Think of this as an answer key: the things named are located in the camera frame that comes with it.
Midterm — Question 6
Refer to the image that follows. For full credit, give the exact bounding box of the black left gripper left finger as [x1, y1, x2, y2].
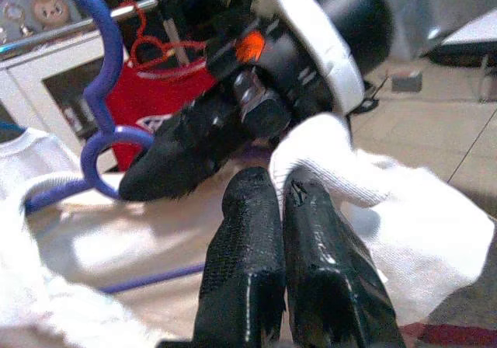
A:
[193, 167, 287, 348]

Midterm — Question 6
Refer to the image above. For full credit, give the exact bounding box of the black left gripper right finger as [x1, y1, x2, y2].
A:
[282, 179, 407, 348]

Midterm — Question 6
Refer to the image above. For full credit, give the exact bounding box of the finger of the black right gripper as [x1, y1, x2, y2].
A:
[118, 95, 244, 201]

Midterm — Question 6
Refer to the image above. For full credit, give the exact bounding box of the white shirt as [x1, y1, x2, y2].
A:
[0, 113, 497, 348]

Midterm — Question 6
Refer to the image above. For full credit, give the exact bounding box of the purple clothes hanger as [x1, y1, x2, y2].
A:
[0, 0, 273, 294]

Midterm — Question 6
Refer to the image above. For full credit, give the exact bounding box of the red jersey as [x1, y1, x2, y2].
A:
[104, 58, 218, 172]

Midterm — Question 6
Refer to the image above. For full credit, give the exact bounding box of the small grey box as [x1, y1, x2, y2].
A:
[391, 70, 424, 92]

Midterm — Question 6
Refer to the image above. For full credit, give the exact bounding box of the chrome clothes rack rod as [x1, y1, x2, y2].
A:
[0, 0, 176, 56]

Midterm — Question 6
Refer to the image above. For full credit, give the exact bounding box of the white jersey blue trim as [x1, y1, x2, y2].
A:
[0, 120, 82, 197]

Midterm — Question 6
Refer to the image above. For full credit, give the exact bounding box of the white glass door cabinet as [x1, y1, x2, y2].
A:
[0, 29, 131, 147]

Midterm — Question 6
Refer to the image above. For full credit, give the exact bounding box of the beige doll figurine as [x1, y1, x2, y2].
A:
[30, 0, 73, 30]

